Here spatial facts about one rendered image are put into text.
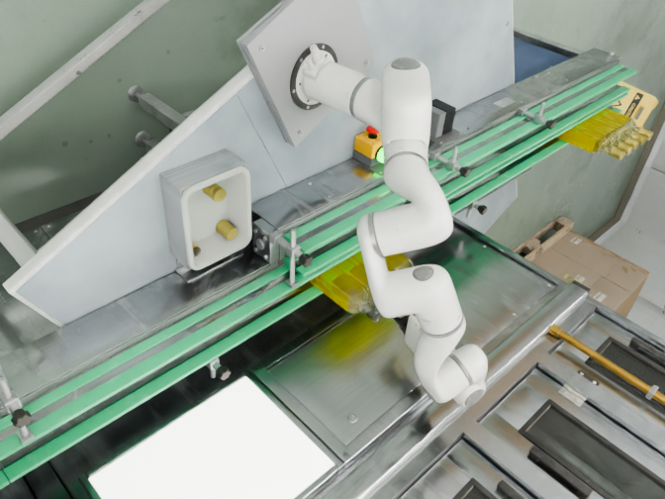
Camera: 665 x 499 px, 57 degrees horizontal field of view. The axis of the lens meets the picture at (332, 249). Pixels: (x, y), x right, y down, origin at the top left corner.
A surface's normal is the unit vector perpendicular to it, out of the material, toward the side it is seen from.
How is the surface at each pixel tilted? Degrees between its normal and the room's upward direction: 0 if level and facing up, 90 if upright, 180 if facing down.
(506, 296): 90
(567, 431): 90
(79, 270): 0
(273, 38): 3
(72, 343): 90
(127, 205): 0
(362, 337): 90
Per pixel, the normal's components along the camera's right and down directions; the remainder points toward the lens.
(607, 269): 0.17, -0.67
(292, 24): 0.72, 0.45
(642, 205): -0.72, 0.40
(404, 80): -0.11, -0.71
